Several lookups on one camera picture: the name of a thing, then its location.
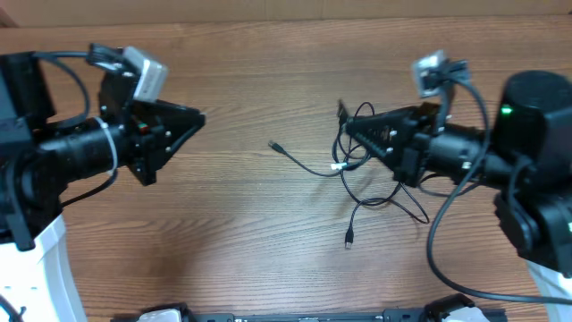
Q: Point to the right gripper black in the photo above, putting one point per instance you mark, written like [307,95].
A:
[407,156]

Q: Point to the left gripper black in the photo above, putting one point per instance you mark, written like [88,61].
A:
[148,134]

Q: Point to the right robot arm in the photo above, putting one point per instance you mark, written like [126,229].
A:
[525,155]

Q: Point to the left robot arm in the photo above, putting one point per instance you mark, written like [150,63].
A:
[41,156]

